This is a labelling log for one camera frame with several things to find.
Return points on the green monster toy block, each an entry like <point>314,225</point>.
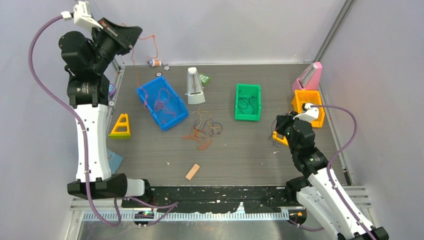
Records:
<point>204,79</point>

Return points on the blue plastic bin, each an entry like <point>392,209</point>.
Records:
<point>162,101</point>

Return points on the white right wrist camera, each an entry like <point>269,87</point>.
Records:
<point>309,113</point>

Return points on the white metronome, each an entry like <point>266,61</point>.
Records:
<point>195,93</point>

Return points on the orange plastic bin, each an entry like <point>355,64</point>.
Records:
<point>309,96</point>

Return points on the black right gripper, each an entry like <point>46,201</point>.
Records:
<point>282,122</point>

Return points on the small clown figurine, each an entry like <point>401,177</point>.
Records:
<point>154,62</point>

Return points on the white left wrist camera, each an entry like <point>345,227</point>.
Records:
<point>81,15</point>

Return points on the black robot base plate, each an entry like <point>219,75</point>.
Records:
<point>221,199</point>

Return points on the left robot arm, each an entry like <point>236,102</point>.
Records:
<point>86,60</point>

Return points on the yellow triangular plastic frame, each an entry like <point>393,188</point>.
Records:
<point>279,138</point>

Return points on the green plastic bin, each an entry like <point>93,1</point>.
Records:
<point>248,103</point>

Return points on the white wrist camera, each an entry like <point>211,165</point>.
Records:
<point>309,113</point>
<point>81,15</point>

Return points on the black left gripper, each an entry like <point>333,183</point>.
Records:
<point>125,37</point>

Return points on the flat wooden block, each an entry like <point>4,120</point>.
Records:
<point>192,171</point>

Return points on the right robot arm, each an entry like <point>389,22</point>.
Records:
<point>318,189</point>

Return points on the purple round toy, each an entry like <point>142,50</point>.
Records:
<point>111,90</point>

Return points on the yellow triangle on green base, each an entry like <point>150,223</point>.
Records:
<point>121,129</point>

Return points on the clear plastic bottle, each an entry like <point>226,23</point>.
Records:
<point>114,160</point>

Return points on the pink metronome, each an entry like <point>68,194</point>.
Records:
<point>309,79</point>

